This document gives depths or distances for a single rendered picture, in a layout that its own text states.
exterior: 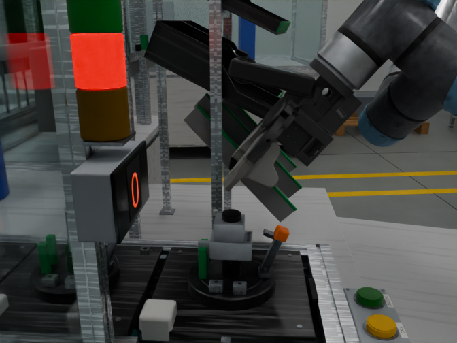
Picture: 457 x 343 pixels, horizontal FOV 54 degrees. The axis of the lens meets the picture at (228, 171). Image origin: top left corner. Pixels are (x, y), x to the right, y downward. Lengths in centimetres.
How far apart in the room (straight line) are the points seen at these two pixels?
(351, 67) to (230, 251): 31
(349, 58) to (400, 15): 8
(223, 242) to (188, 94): 389
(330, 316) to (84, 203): 41
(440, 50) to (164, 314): 49
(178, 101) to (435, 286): 378
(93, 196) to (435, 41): 43
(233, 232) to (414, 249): 59
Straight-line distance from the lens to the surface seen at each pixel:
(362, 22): 61
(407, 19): 61
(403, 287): 101
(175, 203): 134
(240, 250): 69
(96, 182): 43
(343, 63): 60
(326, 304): 73
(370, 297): 74
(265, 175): 61
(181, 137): 461
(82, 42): 44
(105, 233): 44
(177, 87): 452
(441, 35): 62
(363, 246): 114
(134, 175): 48
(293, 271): 78
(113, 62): 44
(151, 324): 65
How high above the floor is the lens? 137
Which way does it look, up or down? 19 degrees down
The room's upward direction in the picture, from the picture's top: straight up
